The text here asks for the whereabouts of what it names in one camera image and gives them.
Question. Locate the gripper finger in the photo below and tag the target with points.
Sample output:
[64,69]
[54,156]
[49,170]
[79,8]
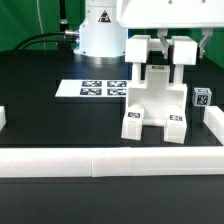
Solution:
[207,33]
[161,34]

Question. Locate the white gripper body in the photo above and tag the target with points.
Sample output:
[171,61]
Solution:
[170,14]

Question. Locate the white chair seat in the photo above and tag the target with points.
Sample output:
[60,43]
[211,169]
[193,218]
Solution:
[149,99]

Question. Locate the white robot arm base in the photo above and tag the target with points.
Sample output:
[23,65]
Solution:
[101,39]

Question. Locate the white tagged cube right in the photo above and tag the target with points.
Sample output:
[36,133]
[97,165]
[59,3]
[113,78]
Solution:
[201,97]

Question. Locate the white right fence bar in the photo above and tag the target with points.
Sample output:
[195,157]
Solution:
[214,120]

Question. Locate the white fence bar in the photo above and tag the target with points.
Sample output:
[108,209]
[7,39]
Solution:
[2,117]
[106,162]
[214,120]

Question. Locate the white front fence bar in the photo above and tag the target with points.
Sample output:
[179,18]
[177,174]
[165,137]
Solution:
[106,162]

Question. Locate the white left fence bar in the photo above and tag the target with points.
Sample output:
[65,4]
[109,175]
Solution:
[2,117]

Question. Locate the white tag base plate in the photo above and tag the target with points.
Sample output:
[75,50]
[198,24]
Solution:
[91,88]

